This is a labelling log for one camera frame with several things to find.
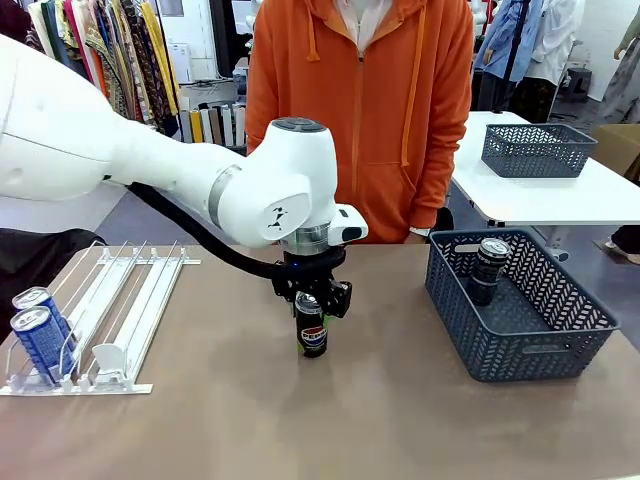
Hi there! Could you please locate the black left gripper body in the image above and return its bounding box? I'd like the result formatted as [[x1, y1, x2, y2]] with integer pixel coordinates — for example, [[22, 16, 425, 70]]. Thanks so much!
[[273, 248, 347, 302]]

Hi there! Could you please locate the black Pepsi can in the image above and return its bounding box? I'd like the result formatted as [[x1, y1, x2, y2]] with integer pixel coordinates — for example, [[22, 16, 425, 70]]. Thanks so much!
[[293, 291, 330, 359]]

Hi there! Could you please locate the black drink can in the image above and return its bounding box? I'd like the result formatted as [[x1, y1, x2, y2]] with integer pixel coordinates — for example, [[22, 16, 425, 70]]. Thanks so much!
[[466, 238, 512, 308]]

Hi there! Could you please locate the grey plastic lattice basket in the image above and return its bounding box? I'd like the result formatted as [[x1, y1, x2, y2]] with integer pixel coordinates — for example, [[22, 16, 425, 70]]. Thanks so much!
[[480, 123, 599, 179], [424, 228, 621, 384]]

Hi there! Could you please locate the blue white drink can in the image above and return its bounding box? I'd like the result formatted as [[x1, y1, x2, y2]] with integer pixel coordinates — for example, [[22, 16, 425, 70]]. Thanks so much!
[[9, 305, 77, 385], [11, 286, 69, 329]]

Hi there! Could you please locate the person's left forearm orange sleeve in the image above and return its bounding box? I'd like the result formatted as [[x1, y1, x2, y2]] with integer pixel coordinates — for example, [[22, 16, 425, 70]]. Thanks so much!
[[407, 99, 475, 232]]

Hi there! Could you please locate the white dispenser pusher paddle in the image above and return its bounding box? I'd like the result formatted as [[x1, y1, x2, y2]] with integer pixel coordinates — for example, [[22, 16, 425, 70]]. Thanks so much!
[[92, 341, 133, 384]]

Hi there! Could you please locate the black chair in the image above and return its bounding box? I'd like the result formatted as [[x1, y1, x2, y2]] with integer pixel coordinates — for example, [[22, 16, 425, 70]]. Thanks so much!
[[433, 206, 456, 237]]

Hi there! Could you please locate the person in orange hoodie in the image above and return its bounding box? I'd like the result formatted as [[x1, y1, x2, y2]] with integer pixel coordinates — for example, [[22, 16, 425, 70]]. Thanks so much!
[[245, 0, 475, 245]]

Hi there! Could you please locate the brown fabric roll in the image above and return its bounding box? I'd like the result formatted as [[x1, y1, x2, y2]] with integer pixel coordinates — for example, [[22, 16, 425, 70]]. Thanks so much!
[[208, 107, 225, 146]]

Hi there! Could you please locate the white side table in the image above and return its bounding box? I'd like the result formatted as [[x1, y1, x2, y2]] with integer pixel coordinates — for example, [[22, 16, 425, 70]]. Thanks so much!
[[451, 110, 640, 264]]

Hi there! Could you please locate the white box appliance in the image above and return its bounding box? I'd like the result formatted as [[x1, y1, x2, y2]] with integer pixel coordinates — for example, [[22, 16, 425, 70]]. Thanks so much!
[[167, 42, 194, 84]]

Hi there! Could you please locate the black fabric cover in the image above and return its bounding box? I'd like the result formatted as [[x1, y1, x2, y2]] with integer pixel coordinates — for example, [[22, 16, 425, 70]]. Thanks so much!
[[0, 228, 107, 346]]

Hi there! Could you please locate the yellow hanging garment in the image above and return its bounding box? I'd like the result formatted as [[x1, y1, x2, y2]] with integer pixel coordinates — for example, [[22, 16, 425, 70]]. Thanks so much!
[[139, 2, 180, 117]]

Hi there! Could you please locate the brown patterned hanging garment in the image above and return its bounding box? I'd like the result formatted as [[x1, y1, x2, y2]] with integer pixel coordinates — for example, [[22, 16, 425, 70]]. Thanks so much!
[[117, 0, 167, 132]]

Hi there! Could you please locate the orange hanging garment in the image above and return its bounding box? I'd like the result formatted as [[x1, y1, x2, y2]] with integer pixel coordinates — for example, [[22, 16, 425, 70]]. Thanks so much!
[[94, 49, 114, 99]]

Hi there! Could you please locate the background person's leg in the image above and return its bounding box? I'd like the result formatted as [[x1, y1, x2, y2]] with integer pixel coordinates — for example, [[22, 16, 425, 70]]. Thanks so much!
[[592, 224, 640, 266]]

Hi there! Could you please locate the black coat stand pole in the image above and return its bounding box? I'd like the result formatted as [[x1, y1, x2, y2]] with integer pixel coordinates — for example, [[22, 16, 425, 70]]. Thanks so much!
[[494, 0, 532, 114]]

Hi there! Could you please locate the light blue hanging shirt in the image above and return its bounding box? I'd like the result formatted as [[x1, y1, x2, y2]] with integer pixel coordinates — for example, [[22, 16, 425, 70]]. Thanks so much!
[[474, 0, 544, 84]]

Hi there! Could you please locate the brown cardboard box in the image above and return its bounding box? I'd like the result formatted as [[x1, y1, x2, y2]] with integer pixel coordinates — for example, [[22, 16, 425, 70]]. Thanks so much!
[[591, 123, 640, 184]]

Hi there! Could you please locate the black plastic stool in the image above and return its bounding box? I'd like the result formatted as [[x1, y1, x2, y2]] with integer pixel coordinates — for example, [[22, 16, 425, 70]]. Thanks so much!
[[566, 67, 594, 105]]

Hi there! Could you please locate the white hanging shirt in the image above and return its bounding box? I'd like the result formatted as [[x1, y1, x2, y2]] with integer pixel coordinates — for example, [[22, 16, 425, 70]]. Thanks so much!
[[529, 0, 586, 87]]

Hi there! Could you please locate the grey dress on mannequin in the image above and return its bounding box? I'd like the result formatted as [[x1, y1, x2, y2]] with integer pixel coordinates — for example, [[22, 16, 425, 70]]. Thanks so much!
[[599, 9, 640, 124]]

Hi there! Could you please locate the maroon hanging garment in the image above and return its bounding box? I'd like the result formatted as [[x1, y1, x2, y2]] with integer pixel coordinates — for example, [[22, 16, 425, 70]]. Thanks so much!
[[0, 0, 32, 46]]

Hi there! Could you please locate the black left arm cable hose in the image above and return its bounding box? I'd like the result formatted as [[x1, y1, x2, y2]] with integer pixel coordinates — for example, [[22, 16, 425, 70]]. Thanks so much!
[[102, 174, 289, 282]]

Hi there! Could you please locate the white wire can dispenser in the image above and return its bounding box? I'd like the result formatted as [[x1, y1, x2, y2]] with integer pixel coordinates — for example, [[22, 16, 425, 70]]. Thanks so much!
[[0, 240, 202, 397]]

